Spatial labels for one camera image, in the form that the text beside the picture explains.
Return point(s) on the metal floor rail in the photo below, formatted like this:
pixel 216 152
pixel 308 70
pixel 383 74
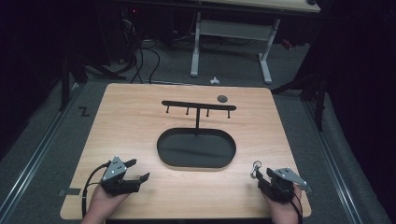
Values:
pixel 37 155
pixel 334 168

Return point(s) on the person's right hand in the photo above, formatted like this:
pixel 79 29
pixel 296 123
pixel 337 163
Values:
pixel 285 213

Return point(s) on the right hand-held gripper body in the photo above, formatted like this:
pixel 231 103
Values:
pixel 285 182

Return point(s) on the black metal stand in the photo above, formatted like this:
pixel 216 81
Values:
pixel 66 84
pixel 319 102

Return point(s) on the small white floor object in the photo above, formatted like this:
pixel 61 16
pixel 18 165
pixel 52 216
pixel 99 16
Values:
pixel 214 81

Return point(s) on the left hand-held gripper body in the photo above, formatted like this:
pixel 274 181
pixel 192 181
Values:
pixel 115 169

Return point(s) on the person's left hand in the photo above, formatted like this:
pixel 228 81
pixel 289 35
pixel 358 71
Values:
pixel 101 205

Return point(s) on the white metal frame desk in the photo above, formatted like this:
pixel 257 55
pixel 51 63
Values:
pixel 233 30

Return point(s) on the grey tape strip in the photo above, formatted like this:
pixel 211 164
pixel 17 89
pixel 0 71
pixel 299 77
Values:
pixel 72 191

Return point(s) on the black hook stand with tray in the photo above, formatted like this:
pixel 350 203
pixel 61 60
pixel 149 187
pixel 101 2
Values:
pixel 196 148

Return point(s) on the black round table grommet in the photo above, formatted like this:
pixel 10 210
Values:
pixel 222 99

